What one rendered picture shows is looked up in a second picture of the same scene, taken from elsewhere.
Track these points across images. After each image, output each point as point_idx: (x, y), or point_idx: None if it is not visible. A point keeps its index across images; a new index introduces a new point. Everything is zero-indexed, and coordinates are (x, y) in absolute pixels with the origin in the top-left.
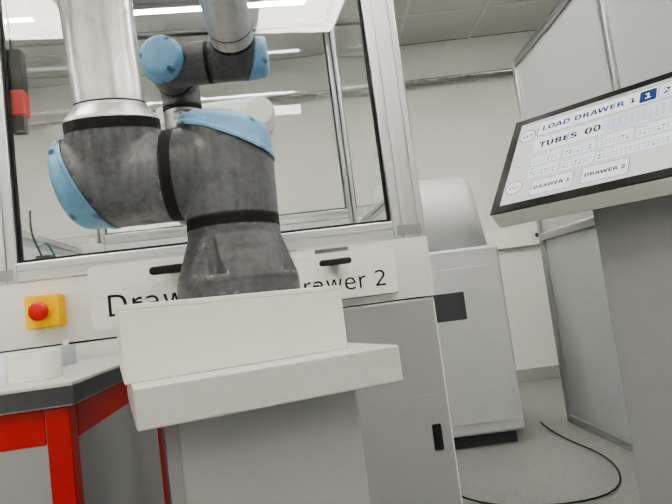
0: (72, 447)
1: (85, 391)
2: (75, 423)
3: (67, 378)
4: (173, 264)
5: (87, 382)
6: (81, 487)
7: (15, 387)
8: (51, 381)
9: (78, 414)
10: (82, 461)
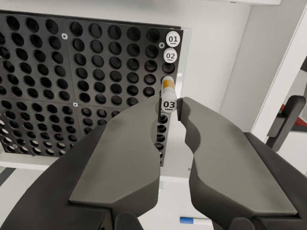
0: (300, 118)
1: (305, 128)
2: (300, 123)
3: (301, 142)
4: (292, 126)
5: (303, 130)
6: (281, 107)
7: (304, 160)
8: (304, 148)
9: (296, 124)
10: (279, 112)
